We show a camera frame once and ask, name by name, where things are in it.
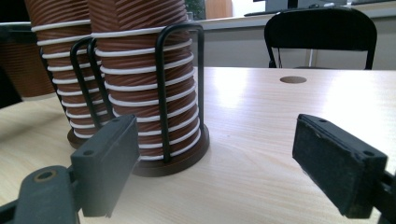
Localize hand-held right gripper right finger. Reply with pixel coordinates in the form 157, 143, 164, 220
291, 113, 389, 219

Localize stack of brown paper cups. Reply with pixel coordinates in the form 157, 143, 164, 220
23, 0, 108, 140
88, 0, 202, 161

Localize dark round table grommet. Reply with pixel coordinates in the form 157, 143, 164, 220
279, 76, 308, 85

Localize brown wooden panel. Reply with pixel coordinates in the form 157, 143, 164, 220
205, 0, 233, 20

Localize black wire cup holder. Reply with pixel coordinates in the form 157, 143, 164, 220
38, 21, 210, 178

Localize black folding chair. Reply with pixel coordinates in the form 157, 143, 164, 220
263, 7, 378, 70

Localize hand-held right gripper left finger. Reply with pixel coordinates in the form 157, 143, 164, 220
70, 114, 141, 218

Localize single brown ribbed cup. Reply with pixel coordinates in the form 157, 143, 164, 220
0, 42, 58, 101

